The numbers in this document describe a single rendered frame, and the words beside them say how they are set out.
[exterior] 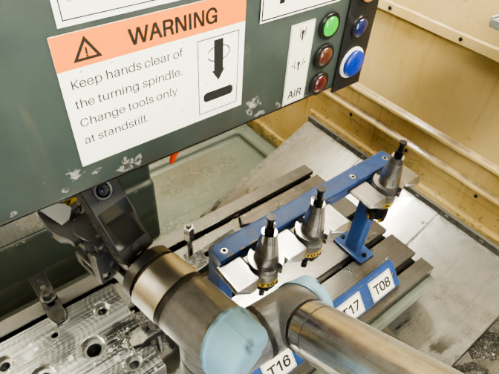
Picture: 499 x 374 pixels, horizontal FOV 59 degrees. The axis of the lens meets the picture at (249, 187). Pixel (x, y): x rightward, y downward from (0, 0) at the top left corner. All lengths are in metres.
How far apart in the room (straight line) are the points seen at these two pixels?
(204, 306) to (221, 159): 1.47
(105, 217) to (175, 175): 1.34
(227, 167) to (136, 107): 1.54
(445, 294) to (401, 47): 0.71
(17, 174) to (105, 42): 0.11
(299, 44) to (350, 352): 0.32
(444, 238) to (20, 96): 1.30
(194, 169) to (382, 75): 0.86
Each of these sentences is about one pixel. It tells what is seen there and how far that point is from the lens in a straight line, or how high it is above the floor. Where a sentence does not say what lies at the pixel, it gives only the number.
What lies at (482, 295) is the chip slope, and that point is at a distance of 1.42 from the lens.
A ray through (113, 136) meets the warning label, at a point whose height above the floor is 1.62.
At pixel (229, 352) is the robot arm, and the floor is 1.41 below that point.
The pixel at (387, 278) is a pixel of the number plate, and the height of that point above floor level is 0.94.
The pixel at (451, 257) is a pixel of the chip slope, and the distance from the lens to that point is 1.45.
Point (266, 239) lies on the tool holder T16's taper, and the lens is 0.71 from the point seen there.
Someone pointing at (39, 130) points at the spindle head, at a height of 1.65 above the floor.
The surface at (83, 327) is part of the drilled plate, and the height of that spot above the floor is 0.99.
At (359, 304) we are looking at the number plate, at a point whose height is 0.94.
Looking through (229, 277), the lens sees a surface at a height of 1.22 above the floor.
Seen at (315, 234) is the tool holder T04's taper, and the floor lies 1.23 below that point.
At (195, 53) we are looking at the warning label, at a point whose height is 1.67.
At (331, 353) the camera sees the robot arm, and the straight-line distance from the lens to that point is 0.53.
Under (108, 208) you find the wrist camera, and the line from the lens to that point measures 0.52.
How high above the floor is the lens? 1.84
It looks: 44 degrees down
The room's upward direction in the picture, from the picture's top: 4 degrees clockwise
